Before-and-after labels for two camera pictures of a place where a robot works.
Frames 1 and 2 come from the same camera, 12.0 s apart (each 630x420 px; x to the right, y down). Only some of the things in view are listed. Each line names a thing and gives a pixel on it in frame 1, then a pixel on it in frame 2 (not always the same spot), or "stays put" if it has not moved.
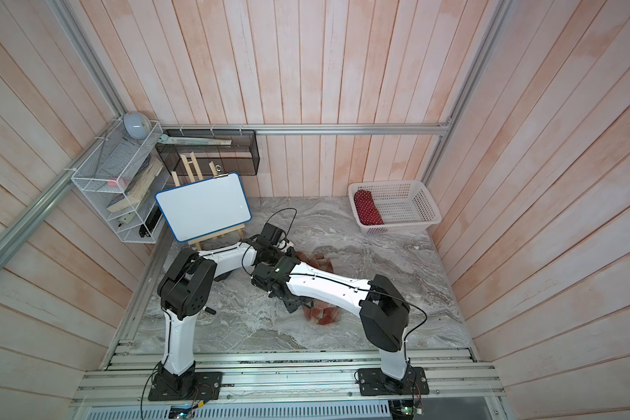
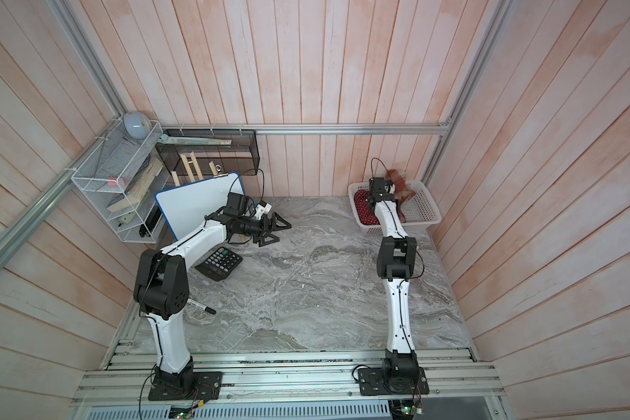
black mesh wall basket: [242, 156] stays put
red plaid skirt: [321, 311] → [402, 192]
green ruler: [166, 138] stays put
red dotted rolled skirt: [367, 208] stays put
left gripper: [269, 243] → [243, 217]
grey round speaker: [136, 125] stays put
